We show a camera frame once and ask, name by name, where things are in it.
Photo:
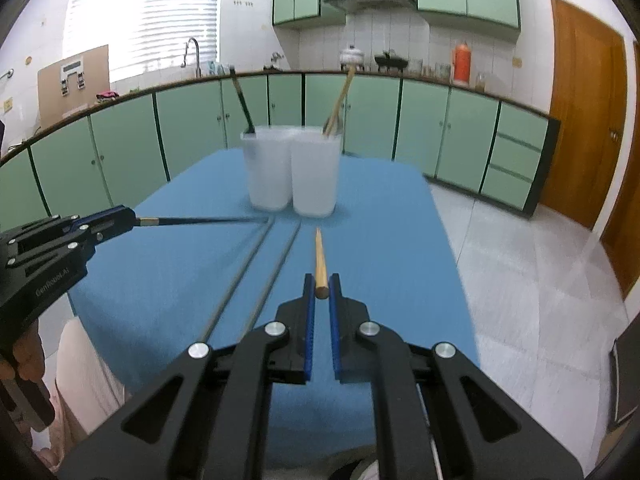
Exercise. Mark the wooden chopstick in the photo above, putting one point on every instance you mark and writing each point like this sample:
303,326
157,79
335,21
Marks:
331,124
321,288

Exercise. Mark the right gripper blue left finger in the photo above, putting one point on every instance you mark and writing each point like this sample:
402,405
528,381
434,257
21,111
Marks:
309,297

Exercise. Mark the blue tablecloth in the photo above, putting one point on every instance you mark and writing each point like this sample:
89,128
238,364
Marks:
149,293

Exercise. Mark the wooden door near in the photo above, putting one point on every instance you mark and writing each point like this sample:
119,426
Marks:
589,97

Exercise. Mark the black chopstick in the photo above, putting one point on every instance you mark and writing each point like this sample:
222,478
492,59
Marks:
250,130
196,221

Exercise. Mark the pink cloth on counter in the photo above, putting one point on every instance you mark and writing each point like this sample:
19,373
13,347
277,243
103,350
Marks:
107,96

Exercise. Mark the black range hood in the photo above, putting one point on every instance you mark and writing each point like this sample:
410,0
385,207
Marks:
355,6

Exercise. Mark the black wok on stove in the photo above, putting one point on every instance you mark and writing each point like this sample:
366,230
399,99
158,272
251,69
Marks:
389,60

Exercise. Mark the green lower kitchen cabinets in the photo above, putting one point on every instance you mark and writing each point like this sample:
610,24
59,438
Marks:
122,151

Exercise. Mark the window with white blinds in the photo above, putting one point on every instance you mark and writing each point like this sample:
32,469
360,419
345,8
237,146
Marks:
143,36

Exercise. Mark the black appliance on floor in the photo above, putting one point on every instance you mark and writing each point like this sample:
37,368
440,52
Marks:
624,360

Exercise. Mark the white cooking pot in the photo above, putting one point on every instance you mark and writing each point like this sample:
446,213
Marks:
351,57

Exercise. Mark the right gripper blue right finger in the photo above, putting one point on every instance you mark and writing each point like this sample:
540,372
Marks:
336,301

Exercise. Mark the wooden door far right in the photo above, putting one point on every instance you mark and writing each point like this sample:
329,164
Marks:
620,236

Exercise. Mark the cardboard box with label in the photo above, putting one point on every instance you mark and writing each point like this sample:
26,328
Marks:
71,85

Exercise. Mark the small glass jar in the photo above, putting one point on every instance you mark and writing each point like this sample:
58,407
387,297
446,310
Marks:
480,82

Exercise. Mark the orange thermos flask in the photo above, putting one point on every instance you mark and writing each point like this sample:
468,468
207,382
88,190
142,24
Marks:
461,57

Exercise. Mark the wooden door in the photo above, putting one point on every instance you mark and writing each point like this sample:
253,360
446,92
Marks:
620,236
589,97

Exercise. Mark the white twin utensil holder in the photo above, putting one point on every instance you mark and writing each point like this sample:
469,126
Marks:
293,166

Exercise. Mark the person's left hand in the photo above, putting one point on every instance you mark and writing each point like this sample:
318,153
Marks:
28,355

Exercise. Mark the grey metal chopstick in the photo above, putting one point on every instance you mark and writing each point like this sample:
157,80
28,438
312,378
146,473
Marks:
236,280
266,290

